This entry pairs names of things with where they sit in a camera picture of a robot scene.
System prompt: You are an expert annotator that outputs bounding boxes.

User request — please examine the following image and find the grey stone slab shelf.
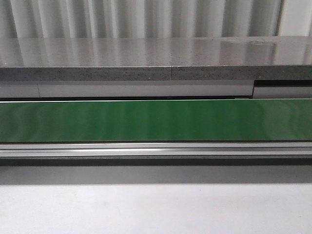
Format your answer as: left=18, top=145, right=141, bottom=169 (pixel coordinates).
left=0, top=36, right=312, bottom=82

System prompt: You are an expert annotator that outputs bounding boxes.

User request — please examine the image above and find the aluminium conveyor front rail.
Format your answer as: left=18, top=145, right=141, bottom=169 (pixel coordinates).
left=0, top=141, right=312, bottom=159

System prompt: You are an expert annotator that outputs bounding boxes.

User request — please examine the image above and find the white corrugated curtain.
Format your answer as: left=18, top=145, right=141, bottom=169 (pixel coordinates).
left=0, top=0, right=283, bottom=38

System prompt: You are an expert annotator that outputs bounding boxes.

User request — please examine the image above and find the white panel under slab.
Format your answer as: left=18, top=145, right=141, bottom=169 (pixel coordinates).
left=0, top=80, right=312, bottom=99

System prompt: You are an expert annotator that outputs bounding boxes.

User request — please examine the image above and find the green conveyor belt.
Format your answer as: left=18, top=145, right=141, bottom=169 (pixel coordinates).
left=0, top=99, right=312, bottom=143

